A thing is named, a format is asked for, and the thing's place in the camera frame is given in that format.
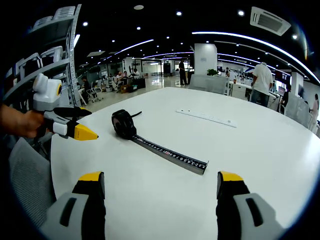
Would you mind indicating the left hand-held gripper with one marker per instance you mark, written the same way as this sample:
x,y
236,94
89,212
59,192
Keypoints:
x,y
46,91

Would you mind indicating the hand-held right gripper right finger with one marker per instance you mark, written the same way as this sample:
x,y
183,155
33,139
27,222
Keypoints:
x,y
237,212

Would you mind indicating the black tape measure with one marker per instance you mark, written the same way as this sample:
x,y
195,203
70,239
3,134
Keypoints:
x,y
123,123

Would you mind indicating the grey metal storage shelf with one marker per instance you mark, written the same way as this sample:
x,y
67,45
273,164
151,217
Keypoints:
x,y
50,62

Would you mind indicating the white office desk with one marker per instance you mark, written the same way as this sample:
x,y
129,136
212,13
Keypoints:
x,y
240,88

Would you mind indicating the white flat ruler strip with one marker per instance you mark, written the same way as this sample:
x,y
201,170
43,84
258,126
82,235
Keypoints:
x,y
206,117

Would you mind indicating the grey mesh office chair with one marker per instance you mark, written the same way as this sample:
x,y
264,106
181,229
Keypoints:
x,y
298,110
30,180
207,83

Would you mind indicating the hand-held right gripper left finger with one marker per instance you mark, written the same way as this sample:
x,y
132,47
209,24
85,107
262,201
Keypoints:
x,y
82,212

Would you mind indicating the white ceiling air conditioner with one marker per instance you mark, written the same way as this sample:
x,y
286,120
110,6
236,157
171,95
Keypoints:
x,y
270,20

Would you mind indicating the green potted plant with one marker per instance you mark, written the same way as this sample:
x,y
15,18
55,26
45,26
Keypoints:
x,y
212,72

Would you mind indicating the person's left forearm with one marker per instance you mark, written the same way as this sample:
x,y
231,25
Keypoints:
x,y
7,120

